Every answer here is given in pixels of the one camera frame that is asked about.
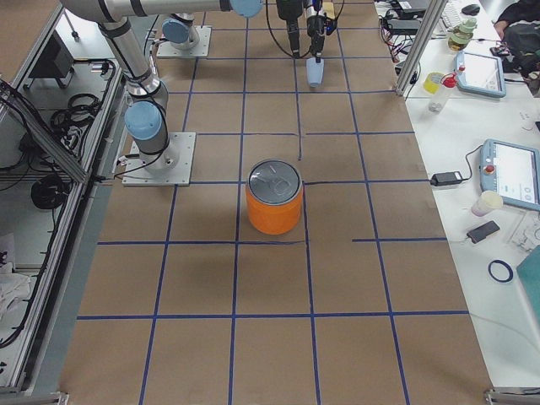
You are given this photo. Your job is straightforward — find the light blue paper cup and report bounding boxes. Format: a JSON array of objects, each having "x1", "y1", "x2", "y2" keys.
[{"x1": 306, "y1": 57, "x2": 325, "y2": 88}]

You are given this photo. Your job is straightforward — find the white paper cup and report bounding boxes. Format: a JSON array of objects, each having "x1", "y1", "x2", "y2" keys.
[{"x1": 471, "y1": 191, "x2": 504, "y2": 217}]

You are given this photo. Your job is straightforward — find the yellow tape roll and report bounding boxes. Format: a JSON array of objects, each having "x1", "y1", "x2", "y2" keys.
[{"x1": 423, "y1": 72, "x2": 445, "y2": 95}]

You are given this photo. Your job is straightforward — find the clear bottle red cap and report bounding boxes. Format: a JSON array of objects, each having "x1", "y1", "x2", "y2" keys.
[{"x1": 428, "y1": 72, "x2": 457, "y2": 113}]

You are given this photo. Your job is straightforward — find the orange tin can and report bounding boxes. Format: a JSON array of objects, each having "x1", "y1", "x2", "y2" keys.
[{"x1": 246, "y1": 159, "x2": 303, "y2": 235}]

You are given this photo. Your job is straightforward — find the upper teach pendant tablet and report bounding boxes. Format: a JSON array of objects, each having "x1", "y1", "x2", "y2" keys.
[{"x1": 454, "y1": 51, "x2": 506, "y2": 99}]

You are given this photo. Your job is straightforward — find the teach pendant tablet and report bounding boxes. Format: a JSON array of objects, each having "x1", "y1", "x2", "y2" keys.
[
  {"x1": 479, "y1": 139, "x2": 539, "y2": 212},
  {"x1": 454, "y1": 51, "x2": 506, "y2": 99}
]

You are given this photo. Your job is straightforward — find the small black power adapter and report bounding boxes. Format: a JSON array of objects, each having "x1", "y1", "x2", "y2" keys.
[{"x1": 429, "y1": 171, "x2": 464, "y2": 186}]

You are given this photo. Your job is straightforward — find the lower teach pendant tablet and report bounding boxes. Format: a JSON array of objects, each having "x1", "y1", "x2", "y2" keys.
[{"x1": 479, "y1": 139, "x2": 539, "y2": 212}]

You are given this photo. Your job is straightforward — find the black smartphone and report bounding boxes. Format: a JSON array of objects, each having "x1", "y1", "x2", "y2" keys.
[{"x1": 466, "y1": 220, "x2": 500, "y2": 244}]

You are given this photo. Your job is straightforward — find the white crumpled cloth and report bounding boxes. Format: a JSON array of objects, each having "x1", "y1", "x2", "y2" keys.
[{"x1": 0, "y1": 234, "x2": 33, "y2": 313}]

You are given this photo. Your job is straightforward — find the black camera cable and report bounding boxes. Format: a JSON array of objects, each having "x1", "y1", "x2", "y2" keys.
[{"x1": 264, "y1": 0, "x2": 316, "y2": 58}]

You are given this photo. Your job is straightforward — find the aluminium frame post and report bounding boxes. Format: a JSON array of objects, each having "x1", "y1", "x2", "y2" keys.
[{"x1": 394, "y1": 0, "x2": 447, "y2": 95}]

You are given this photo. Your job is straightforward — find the blue tape ring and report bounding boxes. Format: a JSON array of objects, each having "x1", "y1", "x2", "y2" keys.
[{"x1": 488, "y1": 260, "x2": 515, "y2": 284}]

